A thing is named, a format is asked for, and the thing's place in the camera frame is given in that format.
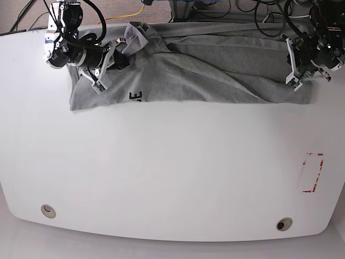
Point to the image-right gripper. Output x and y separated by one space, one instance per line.
315 56

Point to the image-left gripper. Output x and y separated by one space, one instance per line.
93 64

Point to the grey t-shirt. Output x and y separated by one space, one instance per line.
211 62

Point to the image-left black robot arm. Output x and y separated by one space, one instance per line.
62 41

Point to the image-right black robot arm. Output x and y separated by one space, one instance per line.
326 17

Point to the red tape rectangle marking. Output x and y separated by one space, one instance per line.
311 170

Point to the right table grommet hole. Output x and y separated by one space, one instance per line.
284 224

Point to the table grommet hole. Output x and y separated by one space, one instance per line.
284 224
48 211

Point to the left table grommet hole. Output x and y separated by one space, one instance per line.
48 211

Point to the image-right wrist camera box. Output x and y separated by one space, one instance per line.
294 81

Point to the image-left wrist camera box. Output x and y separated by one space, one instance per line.
101 86

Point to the aluminium frame stand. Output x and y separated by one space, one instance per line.
225 11

